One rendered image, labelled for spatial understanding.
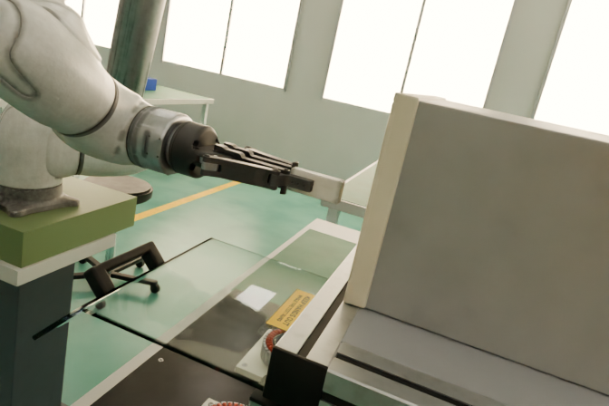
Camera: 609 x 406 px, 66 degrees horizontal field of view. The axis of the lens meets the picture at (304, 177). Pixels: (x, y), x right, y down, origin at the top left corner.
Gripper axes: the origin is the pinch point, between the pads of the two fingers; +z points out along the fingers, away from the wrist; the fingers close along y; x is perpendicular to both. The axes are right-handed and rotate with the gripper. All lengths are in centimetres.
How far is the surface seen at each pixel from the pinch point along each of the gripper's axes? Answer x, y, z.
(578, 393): -6.7, 15.8, 30.1
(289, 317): -11.6, 12.6, 3.8
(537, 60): 62, -469, 64
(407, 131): 10.8, 14.8, 11.2
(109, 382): -43, -1, -28
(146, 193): -64, -135, -123
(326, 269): -44, -73, -12
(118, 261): -12.1, 13.7, -17.9
